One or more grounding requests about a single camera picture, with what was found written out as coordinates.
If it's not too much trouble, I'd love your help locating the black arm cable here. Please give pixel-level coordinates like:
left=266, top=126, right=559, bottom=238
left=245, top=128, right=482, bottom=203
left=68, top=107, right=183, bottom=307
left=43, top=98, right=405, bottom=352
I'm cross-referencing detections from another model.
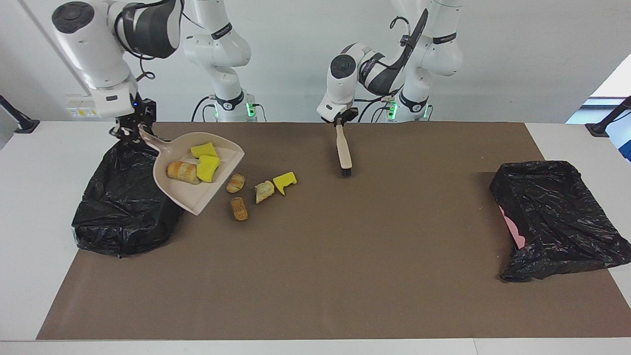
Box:
left=113, top=0, right=184, bottom=82
left=388, top=9, right=430, bottom=70

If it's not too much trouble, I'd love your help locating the pale flaky toy pastry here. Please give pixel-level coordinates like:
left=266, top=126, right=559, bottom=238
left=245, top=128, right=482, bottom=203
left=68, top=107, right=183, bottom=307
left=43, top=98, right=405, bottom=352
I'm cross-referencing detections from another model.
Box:
left=254, top=180, right=276, bottom=204

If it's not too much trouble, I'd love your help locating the large yellow sponge piece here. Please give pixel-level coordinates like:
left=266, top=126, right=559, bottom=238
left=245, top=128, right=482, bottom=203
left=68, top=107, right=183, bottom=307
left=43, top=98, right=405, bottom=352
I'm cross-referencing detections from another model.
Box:
left=196, top=155, right=221, bottom=183

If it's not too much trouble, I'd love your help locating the brown toy bread roll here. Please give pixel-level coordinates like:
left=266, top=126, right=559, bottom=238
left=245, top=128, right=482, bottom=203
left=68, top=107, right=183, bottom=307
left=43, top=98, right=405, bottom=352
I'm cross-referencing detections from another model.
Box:
left=230, top=197, right=249, bottom=221

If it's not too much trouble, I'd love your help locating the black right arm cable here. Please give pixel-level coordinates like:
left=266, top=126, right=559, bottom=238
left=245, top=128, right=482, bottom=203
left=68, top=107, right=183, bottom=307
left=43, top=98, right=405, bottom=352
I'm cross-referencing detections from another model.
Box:
left=113, top=0, right=184, bottom=82

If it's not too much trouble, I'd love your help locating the notched yellow sponge piece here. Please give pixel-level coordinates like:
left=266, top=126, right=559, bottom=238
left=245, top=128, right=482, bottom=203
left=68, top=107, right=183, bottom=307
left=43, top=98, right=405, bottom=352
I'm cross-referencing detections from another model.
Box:
left=273, top=171, right=298, bottom=196

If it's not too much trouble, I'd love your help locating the black base cable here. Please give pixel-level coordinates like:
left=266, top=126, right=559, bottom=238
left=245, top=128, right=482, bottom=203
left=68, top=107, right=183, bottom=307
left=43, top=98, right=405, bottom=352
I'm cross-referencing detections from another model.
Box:
left=357, top=96, right=395, bottom=123
left=191, top=95, right=217, bottom=123

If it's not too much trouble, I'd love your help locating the white wall socket box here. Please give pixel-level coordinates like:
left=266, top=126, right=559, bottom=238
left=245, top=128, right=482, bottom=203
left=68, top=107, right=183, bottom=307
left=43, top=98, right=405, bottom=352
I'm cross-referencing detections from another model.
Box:
left=64, top=94, right=99, bottom=119

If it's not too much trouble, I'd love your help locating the beige plastic dustpan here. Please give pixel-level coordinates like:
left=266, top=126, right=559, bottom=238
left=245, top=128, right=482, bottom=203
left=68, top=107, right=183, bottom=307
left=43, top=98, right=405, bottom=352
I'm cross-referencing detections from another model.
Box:
left=138, top=125, right=245, bottom=216

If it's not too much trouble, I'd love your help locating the black bagged bin pink side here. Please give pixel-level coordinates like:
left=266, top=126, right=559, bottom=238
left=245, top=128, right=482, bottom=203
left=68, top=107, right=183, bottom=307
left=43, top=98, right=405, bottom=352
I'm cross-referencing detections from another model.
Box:
left=490, top=160, right=631, bottom=283

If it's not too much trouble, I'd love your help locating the brown table mat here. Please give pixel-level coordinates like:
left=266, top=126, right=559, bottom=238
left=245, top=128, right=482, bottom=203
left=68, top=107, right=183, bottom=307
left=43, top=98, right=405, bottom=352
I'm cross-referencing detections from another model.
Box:
left=35, top=121, right=631, bottom=341

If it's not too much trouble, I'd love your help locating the small yellow sponge wedge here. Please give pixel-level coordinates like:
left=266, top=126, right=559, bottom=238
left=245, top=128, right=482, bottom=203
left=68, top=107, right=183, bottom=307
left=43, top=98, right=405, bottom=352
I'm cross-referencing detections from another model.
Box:
left=190, top=142, right=218, bottom=159

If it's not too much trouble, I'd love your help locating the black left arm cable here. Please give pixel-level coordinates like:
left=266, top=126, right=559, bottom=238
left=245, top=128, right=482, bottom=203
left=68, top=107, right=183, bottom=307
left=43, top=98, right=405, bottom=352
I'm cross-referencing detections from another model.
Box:
left=388, top=9, right=430, bottom=70

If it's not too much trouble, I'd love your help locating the beige hand brush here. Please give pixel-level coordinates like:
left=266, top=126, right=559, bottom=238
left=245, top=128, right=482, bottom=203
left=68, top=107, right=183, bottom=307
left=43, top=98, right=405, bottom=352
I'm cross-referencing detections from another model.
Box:
left=335, top=123, right=353, bottom=178

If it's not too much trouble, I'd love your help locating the black clamp stand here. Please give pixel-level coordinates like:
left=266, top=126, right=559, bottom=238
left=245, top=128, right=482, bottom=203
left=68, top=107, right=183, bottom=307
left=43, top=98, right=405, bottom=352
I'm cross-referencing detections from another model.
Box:
left=585, top=96, right=631, bottom=138
left=0, top=95, right=41, bottom=134

